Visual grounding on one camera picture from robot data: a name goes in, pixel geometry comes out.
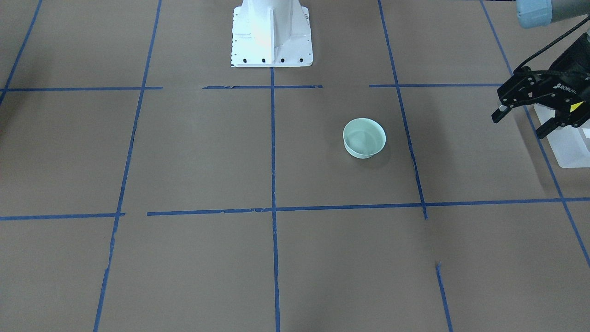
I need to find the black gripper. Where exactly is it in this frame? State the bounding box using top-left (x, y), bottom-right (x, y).
top-left (491, 32), bottom-right (589, 140)

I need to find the mint green bowl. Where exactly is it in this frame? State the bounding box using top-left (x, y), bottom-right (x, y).
top-left (342, 118), bottom-right (386, 159)

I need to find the yellow plastic cup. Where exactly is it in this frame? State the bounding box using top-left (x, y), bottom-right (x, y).
top-left (569, 101), bottom-right (584, 113)

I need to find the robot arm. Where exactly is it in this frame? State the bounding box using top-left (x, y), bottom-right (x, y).
top-left (491, 0), bottom-right (590, 139)

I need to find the clear plastic bin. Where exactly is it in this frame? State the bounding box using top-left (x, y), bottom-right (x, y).
top-left (544, 121), bottom-right (590, 169)

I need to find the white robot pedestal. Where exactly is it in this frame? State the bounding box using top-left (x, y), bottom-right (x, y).
top-left (230, 0), bottom-right (314, 68)

